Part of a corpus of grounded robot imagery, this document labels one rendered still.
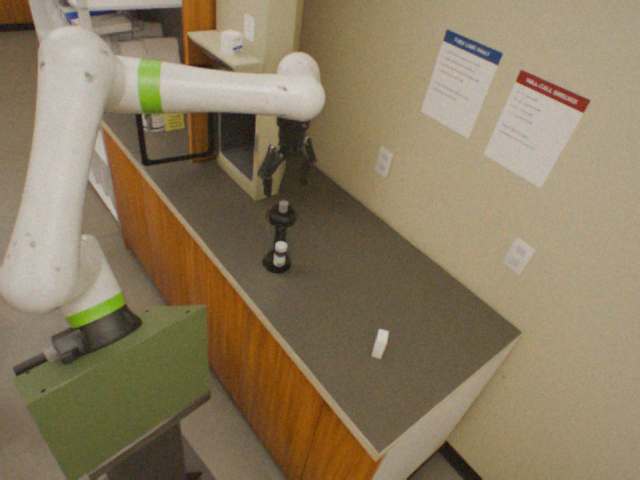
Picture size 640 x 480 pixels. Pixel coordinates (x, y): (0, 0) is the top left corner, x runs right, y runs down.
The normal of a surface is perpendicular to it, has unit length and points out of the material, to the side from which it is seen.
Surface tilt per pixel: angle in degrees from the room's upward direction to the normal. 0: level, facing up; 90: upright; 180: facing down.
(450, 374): 0
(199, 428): 0
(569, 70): 90
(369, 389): 0
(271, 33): 90
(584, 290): 90
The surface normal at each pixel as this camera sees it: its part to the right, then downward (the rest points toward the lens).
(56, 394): 0.70, 0.54
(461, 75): -0.77, 0.32
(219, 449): 0.15, -0.75
